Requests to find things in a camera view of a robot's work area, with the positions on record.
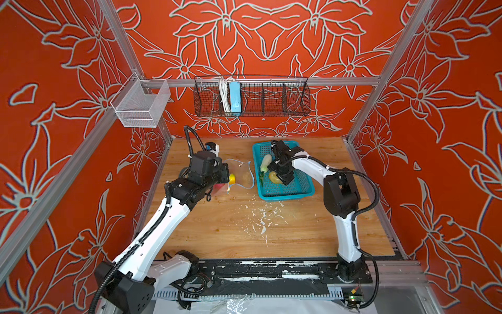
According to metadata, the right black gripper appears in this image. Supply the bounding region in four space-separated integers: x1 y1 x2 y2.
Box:
265 158 292 186

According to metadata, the yellow potato toy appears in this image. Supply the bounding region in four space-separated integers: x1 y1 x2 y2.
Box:
268 171 282 184

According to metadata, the clear zip top bag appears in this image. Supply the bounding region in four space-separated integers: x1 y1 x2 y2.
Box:
212 158 256 196

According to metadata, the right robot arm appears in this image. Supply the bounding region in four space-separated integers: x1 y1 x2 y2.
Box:
268 140 380 311

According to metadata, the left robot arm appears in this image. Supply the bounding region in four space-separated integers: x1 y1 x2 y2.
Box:
88 126 230 313

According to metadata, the white radish toy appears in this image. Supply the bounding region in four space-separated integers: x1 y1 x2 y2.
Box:
259 154 273 183

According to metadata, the teal plastic basket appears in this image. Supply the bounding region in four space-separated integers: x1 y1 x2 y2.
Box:
252 141 315 202

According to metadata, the light blue box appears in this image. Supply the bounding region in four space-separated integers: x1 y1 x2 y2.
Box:
228 81 242 116

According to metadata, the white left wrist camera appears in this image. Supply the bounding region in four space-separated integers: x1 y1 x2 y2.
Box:
205 142 220 156

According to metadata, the black wire wall basket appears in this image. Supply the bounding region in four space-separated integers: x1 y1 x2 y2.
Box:
193 75 312 118

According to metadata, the white cable bundle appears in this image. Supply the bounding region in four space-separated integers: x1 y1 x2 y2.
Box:
218 78 231 115

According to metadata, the clear plastic wall bin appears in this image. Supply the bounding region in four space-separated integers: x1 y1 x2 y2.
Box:
111 73 171 128

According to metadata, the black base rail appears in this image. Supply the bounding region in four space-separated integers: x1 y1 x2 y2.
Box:
195 257 375 300

